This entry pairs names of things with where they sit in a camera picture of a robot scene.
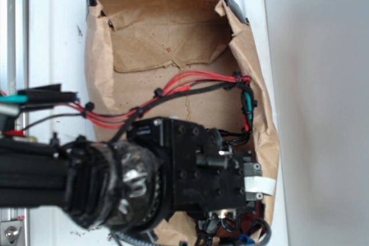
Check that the white plastic tray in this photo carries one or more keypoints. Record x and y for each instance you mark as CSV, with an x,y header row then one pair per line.
x,y
57,33

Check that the brown paper bag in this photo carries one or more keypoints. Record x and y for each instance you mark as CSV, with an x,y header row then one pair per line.
x,y
189,60

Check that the white tape strip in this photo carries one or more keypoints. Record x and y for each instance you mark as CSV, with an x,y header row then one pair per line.
x,y
260,184

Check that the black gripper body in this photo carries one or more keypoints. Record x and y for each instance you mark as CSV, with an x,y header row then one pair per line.
x,y
197,178

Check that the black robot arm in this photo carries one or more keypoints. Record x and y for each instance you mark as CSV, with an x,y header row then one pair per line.
x,y
118,185

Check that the aluminium frame rail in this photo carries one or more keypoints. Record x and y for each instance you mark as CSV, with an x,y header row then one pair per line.
x,y
14,76

